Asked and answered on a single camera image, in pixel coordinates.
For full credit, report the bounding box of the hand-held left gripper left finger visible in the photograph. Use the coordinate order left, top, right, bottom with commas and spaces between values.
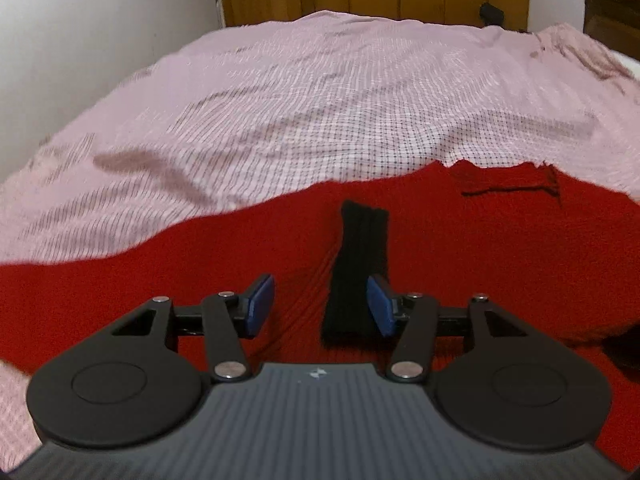
107, 273, 276, 384

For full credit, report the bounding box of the pink checked bedsheet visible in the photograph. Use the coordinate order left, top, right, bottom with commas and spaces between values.
0, 9, 640, 466

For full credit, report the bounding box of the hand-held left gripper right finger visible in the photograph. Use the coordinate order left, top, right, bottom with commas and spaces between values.
366, 273, 533, 385

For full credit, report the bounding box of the black wardrobe handle object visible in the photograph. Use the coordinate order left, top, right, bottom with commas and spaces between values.
479, 3, 506, 29

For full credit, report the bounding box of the white pillow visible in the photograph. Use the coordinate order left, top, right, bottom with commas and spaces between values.
607, 49, 640, 82

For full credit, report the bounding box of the red knitted garment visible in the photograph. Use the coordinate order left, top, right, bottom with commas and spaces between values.
0, 159, 640, 471

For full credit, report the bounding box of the black ribbed knit cloth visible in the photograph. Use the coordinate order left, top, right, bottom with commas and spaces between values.
320, 199, 391, 349

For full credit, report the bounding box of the dark wooden headboard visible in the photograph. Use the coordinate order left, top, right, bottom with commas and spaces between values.
582, 0, 640, 64

